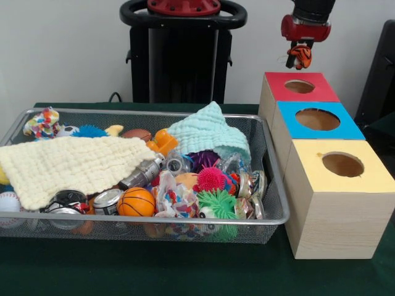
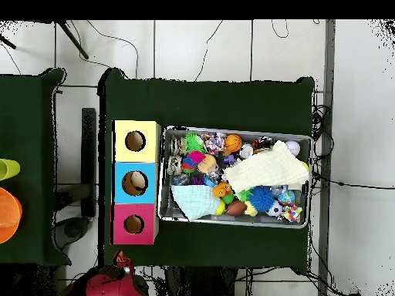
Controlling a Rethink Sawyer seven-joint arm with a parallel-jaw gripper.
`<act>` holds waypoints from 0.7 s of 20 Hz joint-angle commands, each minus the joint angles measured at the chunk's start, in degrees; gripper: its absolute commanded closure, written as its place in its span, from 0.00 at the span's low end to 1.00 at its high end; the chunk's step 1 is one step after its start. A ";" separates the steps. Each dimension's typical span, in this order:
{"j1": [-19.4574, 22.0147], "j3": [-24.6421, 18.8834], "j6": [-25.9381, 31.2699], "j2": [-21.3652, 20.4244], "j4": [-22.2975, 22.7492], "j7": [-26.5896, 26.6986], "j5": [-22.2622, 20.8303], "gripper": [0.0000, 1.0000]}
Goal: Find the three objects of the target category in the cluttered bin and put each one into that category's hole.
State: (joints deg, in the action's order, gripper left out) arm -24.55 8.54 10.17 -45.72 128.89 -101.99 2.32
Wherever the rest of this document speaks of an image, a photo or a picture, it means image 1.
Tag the small toy soccer ball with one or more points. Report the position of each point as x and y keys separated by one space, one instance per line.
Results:
x=68 y=131

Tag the orange toy basketball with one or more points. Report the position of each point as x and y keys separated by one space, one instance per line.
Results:
x=135 y=202

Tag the orange tiger plush toy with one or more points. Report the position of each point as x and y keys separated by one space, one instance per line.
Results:
x=302 y=55

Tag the white cloth with coloured spots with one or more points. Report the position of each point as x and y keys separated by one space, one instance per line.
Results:
x=41 y=123

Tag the white toy baseball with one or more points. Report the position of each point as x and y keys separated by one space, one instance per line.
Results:
x=10 y=202

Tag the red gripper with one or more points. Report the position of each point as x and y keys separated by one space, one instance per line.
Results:
x=304 y=32

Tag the dark green side table cloth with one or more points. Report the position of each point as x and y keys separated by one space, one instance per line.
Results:
x=384 y=129

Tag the pink spiky rubber ball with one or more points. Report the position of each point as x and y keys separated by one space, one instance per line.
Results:
x=210 y=179

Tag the black upright panel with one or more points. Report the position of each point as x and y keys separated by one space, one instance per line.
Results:
x=379 y=77

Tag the wooden box with three holes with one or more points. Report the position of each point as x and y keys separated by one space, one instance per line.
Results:
x=336 y=216

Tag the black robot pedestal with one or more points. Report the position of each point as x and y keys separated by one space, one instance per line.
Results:
x=185 y=61

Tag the green spiky rubber ball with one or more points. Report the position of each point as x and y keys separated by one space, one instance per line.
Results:
x=217 y=202

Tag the cream knitted cloth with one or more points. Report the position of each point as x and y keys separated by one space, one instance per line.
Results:
x=71 y=163

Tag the blue spiky rubber ball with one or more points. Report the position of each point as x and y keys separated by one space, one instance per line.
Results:
x=92 y=131

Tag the light blue waffle cloth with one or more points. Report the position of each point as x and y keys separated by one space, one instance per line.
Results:
x=206 y=129

